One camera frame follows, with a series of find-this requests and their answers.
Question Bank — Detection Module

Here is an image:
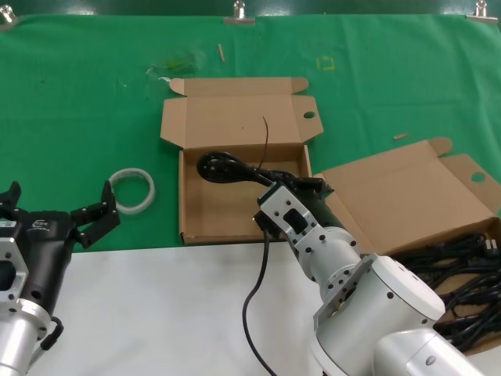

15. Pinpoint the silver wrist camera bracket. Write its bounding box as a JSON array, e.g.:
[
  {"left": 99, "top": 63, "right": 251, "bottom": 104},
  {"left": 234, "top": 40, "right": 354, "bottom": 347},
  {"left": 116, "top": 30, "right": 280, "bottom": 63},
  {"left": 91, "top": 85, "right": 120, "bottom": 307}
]
[
  {"left": 253, "top": 182, "right": 326, "bottom": 255},
  {"left": 0, "top": 221, "right": 31, "bottom": 314}
]

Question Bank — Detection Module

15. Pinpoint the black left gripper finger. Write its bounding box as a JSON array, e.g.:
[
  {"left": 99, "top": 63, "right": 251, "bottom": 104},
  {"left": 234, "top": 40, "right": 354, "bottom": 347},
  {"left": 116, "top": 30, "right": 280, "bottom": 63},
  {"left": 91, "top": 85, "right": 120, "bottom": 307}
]
[
  {"left": 70, "top": 179, "right": 121, "bottom": 250},
  {"left": 0, "top": 181, "right": 21, "bottom": 220}
]

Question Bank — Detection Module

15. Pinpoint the metal binder clip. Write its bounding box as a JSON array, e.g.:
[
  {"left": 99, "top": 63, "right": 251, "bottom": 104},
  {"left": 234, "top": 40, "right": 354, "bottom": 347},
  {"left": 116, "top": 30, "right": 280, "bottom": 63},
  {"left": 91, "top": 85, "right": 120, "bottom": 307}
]
[
  {"left": 466, "top": 0, "right": 501, "bottom": 24},
  {"left": 0, "top": 6, "right": 19, "bottom": 32},
  {"left": 223, "top": 0, "right": 256, "bottom": 27}
]

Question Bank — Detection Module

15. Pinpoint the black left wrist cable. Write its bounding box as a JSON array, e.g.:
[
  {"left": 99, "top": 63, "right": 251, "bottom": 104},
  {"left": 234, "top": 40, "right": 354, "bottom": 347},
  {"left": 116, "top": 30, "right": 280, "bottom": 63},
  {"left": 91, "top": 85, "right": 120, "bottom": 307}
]
[{"left": 38, "top": 316, "right": 64, "bottom": 352}]

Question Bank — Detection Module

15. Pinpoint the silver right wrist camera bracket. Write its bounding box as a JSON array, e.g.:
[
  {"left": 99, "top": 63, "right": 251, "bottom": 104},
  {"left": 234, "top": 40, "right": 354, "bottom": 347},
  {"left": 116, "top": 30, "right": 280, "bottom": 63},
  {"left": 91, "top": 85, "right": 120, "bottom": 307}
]
[{"left": 253, "top": 182, "right": 326, "bottom": 255}]

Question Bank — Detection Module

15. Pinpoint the green table cloth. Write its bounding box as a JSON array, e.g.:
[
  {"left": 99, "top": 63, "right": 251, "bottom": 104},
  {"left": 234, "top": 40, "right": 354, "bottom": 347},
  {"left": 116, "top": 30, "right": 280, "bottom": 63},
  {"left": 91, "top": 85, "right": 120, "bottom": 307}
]
[{"left": 0, "top": 14, "right": 501, "bottom": 255}]

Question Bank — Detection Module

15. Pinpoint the white tape roll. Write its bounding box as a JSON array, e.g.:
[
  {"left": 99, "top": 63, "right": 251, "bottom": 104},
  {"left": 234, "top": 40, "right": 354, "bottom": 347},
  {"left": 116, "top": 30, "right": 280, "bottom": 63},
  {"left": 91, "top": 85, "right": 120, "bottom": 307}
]
[{"left": 108, "top": 167, "right": 157, "bottom": 215}]

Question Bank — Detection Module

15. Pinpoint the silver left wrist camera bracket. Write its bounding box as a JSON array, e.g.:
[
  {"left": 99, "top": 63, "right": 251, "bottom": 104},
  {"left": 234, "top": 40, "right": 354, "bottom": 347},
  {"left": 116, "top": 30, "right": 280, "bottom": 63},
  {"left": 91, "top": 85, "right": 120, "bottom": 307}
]
[{"left": 0, "top": 221, "right": 31, "bottom": 314}]

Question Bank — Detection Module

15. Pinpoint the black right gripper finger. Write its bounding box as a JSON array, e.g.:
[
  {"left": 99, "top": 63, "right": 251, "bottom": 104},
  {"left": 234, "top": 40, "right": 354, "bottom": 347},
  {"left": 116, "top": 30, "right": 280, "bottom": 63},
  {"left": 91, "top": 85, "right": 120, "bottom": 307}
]
[{"left": 291, "top": 177, "right": 334, "bottom": 197}]

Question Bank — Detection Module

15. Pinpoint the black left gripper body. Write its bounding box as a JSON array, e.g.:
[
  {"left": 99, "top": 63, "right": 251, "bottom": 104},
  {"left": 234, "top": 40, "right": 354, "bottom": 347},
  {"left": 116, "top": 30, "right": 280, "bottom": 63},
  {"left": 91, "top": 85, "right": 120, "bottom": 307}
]
[{"left": 7, "top": 209, "right": 77, "bottom": 316}]

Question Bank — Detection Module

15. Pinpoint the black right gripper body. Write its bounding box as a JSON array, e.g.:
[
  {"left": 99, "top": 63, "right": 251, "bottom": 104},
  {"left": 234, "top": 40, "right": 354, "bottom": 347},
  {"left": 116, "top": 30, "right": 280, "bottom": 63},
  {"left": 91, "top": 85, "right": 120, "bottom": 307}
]
[{"left": 303, "top": 193, "right": 348, "bottom": 230}]

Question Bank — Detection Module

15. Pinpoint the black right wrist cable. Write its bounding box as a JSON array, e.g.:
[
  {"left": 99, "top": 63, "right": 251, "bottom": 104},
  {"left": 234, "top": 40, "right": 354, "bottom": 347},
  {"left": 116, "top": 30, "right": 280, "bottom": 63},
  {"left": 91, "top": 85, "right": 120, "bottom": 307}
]
[{"left": 242, "top": 226, "right": 283, "bottom": 376}]

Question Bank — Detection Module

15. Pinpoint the cardboard box holding cables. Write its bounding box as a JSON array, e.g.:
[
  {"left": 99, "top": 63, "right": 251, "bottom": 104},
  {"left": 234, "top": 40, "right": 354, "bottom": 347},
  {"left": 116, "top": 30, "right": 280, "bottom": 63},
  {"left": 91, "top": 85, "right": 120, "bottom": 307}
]
[{"left": 312, "top": 136, "right": 501, "bottom": 356}]

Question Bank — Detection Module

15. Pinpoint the black power cable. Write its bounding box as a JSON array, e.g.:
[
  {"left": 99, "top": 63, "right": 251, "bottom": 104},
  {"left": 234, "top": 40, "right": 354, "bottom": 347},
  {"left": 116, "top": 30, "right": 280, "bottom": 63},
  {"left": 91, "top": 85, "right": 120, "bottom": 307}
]
[{"left": 197, "top": 115, "right": 298, "bottom": 189}]

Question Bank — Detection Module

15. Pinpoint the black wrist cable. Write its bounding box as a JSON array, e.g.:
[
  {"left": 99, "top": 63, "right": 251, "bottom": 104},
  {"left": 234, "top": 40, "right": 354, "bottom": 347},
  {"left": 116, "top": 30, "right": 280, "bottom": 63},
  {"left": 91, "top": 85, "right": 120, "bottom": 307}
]
[
  {"left": 38, "top": 316, "right": 64, "bottom": 352},
  {"left": 242, "top": 226, "right": 283, "bottom": 376}
]

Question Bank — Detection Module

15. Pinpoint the pile of black power cables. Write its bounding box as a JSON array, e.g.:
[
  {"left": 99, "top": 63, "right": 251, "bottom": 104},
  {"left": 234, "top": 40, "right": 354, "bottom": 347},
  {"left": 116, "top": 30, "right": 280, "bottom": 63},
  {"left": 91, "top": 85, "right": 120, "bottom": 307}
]
[{"left": 391, "top": 230, "right": 501, "bottom": 352}]

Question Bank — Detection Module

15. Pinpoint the cardboard box with round hole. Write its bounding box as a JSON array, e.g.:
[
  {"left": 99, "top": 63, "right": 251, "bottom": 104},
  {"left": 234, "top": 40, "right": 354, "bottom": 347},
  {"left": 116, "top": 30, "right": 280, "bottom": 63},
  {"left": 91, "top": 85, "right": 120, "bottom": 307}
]
[{"left": 159, "top": 77, "right": 325, "bottom": 247}]

